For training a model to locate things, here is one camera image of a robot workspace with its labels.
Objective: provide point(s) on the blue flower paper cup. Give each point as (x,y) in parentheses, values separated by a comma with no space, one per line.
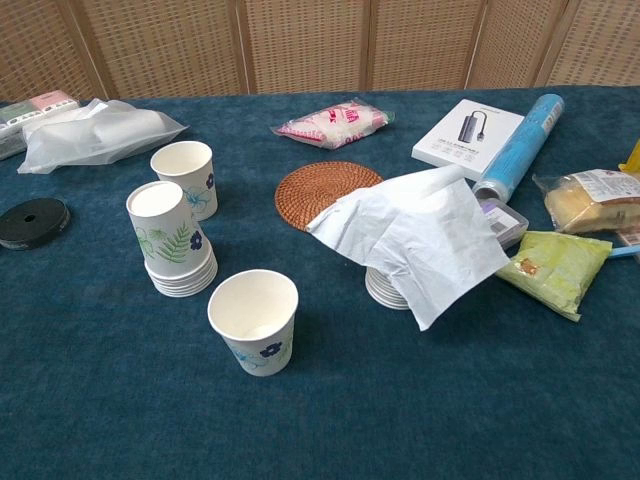
(250,310)
(185,160)

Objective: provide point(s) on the round brown rattan coaster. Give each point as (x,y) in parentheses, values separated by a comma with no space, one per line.
(310,192)

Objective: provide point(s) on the white paper cup stack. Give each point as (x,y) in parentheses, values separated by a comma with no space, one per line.
(380,295)

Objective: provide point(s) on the fern print paper cup stack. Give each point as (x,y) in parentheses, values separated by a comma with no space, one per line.
(165,235)

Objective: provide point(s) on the white tissue paper sheet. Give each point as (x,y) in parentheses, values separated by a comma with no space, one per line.
(425,235)

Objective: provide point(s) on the pink white snack bag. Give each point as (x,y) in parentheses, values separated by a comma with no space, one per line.
(335,125)

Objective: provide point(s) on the blue fabric covered table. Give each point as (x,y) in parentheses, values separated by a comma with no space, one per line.
(320,400)

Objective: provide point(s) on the white usb hub box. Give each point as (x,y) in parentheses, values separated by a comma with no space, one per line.
(460,140)

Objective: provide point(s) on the small purple clear box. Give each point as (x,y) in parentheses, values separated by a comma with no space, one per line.
(507,222)

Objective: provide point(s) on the wood rattan folding screen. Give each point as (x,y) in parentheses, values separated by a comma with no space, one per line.
(300,45)

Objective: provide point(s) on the blue plastic wrap roll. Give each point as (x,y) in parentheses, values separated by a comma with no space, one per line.
(525,145)

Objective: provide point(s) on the green snack packet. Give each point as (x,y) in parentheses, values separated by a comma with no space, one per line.
(555,270)

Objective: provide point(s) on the frosted plastic zip bag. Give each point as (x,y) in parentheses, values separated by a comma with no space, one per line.
(95,135)

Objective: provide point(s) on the bread in clear wrapper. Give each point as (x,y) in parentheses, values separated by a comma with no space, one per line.
(590,205)

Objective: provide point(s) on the black round disc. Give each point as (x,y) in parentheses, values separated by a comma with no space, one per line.
(30,222)

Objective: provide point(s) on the light blue thin stick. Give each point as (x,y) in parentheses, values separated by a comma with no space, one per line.
(625,251)

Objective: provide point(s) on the pink clear blister pack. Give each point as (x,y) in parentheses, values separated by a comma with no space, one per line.
(631,236)

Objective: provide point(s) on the pink green tissue multipack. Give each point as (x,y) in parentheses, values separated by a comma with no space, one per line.
(30,112)

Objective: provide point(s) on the yellow snack bag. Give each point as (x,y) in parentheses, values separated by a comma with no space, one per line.
(632,157)

